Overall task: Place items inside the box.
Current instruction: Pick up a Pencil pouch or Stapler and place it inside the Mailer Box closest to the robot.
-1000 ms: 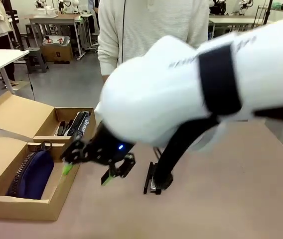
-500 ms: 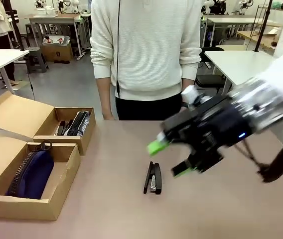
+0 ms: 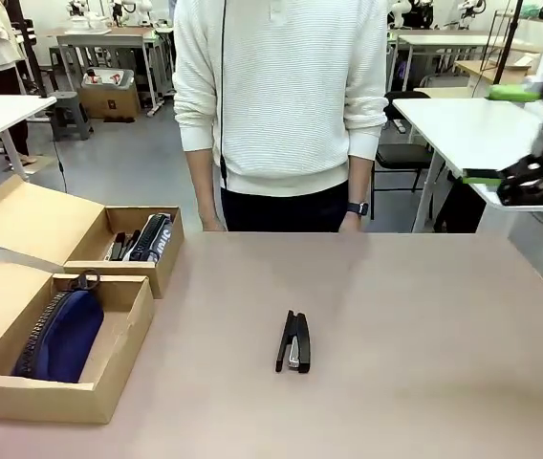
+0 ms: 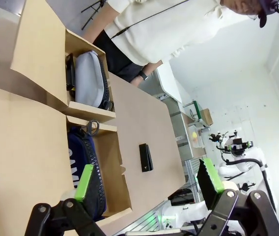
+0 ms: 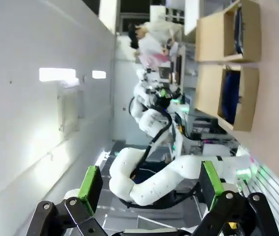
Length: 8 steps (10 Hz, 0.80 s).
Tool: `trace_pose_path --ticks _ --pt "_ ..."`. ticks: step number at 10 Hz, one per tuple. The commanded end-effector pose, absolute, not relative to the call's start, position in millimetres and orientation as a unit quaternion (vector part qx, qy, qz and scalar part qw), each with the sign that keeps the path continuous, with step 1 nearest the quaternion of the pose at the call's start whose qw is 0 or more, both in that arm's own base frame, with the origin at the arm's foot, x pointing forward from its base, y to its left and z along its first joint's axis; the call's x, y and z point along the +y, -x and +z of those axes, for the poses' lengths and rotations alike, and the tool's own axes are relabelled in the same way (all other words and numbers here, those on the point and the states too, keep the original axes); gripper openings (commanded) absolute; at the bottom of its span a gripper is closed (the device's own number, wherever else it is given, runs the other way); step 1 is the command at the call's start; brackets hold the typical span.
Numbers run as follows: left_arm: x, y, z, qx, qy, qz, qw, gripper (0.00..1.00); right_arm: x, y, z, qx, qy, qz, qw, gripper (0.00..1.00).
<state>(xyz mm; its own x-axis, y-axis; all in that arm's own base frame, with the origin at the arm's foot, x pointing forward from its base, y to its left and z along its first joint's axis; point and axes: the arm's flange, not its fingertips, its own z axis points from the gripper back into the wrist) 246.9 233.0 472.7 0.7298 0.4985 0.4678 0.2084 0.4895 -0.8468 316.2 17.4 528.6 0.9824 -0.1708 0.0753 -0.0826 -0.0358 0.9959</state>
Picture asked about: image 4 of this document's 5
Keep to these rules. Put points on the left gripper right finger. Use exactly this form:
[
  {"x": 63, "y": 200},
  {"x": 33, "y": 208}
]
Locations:
[{"x": 208, "y": 182}]

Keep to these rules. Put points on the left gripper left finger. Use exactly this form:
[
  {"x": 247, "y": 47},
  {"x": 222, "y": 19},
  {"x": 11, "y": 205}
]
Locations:
[{"x": 84, "y": 184}]

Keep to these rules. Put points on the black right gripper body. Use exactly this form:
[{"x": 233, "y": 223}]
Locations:
[{"x": 237, "y": 146}]

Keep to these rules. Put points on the navy blue zipper pouch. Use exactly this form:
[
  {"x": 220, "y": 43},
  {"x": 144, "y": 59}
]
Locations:
[{"x": 76, "y": 150}]

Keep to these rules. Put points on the yellow black utility knife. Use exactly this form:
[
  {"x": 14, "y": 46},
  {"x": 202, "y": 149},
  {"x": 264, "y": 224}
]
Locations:
[{"x": 72, "y": 91}]

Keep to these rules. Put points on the grey zipper pencil pouch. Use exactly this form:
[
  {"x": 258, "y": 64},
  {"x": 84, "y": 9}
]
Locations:
[{"x": 88, "y": 78}]

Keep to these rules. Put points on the slim black stapler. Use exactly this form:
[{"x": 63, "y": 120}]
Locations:
[{"x": 69, "y": 71}]

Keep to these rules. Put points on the person's left forearm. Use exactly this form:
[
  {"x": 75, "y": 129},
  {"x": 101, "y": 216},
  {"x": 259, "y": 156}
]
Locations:
[{"x": 154, "y": 67}]

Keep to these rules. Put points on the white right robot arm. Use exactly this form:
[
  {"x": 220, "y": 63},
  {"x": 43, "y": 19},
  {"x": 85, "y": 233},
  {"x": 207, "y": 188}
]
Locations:
[{"x": 255, "y": 157}]

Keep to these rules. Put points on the large brown cardboard box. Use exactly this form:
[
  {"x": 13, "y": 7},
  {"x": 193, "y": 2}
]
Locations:
[{"x": 26, "y": 147}]

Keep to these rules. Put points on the small brown cardboard box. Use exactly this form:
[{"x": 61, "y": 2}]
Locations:
[{"x": 41, "y": 49}]

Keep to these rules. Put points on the person's left hand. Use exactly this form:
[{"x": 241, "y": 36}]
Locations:
[{"x": 137, "y": 81}]

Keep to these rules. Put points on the small tan carton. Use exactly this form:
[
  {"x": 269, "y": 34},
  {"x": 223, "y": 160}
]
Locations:
[{"x": 206, "y": 116}]

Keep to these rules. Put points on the clear plastic container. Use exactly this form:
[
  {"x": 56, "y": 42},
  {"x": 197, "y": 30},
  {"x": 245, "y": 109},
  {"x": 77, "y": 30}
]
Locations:
[{"x": 195, "y": 137}]

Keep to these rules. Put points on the wide black stapler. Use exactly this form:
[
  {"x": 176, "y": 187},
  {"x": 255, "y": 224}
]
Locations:
[{"x": 145, "y": 157}]

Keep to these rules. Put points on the large white lab table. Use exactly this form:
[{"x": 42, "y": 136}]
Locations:
[{"x": 169, "y": 83}]

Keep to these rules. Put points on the black wrist watch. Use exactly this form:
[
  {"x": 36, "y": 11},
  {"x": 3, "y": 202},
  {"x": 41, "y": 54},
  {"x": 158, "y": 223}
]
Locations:
[{"x": 144, "y": 75}]

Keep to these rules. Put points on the black trousers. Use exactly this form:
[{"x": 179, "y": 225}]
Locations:
[{"x": 115, "y": 56}]

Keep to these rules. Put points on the person in white sweater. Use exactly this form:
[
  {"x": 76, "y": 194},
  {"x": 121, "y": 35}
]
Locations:
[{"x": 169, "y": 27}]

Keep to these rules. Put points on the navy blue cap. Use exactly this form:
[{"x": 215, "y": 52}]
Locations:
[{"x": 267, "y": 11}]

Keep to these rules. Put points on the person's blurred head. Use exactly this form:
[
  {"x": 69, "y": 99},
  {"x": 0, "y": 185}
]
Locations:
[{"x": 242, "y": 7}]

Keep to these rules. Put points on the black camera tripod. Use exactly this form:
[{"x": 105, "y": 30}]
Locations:
[{"x": 92, "y": 11}]

